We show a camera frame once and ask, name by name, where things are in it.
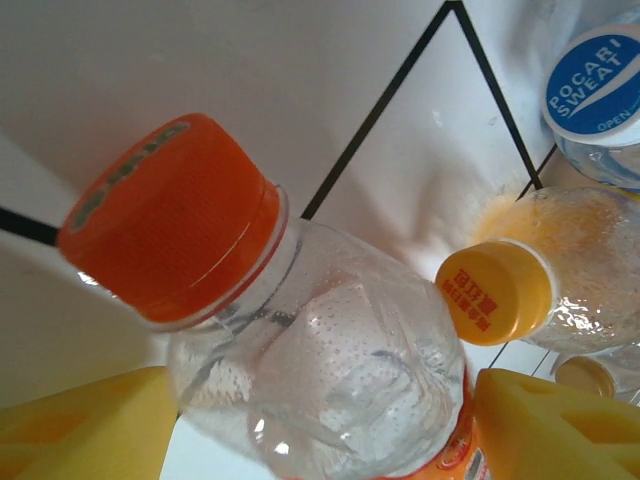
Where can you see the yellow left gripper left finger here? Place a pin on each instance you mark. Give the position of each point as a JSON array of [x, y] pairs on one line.
[[75, 435]]

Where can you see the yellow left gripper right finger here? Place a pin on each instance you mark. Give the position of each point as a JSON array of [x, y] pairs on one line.
[[560, 435]]

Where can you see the small bottle brown cap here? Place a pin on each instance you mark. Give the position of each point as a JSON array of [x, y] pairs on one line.
[[585, 375]]

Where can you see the orange juice bottle yellow cap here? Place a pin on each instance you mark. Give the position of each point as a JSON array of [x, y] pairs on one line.
[[590, 260]]

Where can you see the clear bottle orange cap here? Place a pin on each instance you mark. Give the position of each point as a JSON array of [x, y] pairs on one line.
[[300, 375]]

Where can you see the blue label clear bottle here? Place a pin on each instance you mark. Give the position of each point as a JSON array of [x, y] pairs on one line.
[[585, 95]]

